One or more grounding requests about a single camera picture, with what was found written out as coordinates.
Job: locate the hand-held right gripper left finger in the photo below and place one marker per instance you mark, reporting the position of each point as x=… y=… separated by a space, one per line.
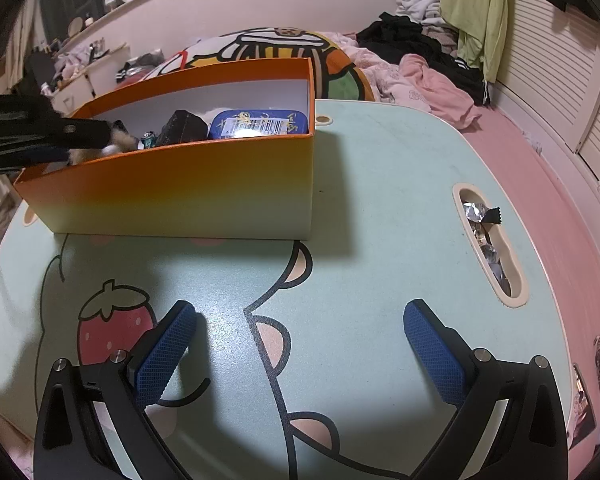
x=165 y=350

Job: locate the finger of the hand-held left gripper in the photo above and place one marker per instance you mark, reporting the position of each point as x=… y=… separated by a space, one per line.
x=85 y=134

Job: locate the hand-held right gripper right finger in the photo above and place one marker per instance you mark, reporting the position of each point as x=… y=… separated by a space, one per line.
x=432 y=350

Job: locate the fluffy brown white toy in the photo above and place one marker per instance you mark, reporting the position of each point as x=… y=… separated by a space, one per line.
x=115 y=141

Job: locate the orange cardboard box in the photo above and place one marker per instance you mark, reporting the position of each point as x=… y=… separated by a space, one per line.
x=180 y=190

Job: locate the blue rectangular tin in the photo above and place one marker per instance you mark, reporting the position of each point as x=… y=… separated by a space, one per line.
x=260 y=122

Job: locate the mint green cartoon desktop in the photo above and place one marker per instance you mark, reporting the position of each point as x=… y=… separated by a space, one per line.
x=380 y=200

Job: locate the white drawer unit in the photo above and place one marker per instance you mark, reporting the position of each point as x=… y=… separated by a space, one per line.
x=100 y=72

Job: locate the green drink can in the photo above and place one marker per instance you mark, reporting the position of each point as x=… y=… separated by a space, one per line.
x=148 y=140

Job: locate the black white striped cloth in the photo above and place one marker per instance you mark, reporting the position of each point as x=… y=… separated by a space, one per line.
x=135 y=67

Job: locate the black shiny pouch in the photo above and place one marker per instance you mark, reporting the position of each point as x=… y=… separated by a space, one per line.
x=180 y=127

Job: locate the foil wrappers in slot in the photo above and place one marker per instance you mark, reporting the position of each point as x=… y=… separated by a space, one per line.
x=492 y=255

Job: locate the silver candy wrapper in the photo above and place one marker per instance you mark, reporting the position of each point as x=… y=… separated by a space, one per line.
x=477 y=211

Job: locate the pink bed sheet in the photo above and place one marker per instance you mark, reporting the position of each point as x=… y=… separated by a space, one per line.
x=545 y=200

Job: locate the cartoon print pillow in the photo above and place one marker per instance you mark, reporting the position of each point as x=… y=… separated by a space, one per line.
x=260 y=45

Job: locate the pink floral blanket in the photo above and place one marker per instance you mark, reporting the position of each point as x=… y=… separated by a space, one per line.
x=425 y=85

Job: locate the white louvered closet doors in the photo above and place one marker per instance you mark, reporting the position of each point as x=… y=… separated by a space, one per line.
x=545 y=60

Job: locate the black clothes pile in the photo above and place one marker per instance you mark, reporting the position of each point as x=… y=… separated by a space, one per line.
x=405 y=35

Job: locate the white clothes pile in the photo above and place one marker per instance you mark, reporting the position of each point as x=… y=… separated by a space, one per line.
x=422 y=7

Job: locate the green hanging garment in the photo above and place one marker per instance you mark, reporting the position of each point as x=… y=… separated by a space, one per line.
x=472 y=5

